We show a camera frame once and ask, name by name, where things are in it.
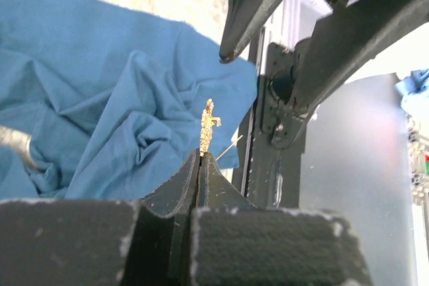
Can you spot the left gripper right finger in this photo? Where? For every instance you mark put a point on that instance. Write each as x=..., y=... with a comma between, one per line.
x=235, y=243

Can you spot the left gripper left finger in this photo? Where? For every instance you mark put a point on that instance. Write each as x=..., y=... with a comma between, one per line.
x=101, y=242

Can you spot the gold flower brooch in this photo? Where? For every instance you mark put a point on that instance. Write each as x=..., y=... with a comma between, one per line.
x=208, y=121

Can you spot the dark blue t-shirt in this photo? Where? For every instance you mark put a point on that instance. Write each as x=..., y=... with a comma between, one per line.
x=111, y=98

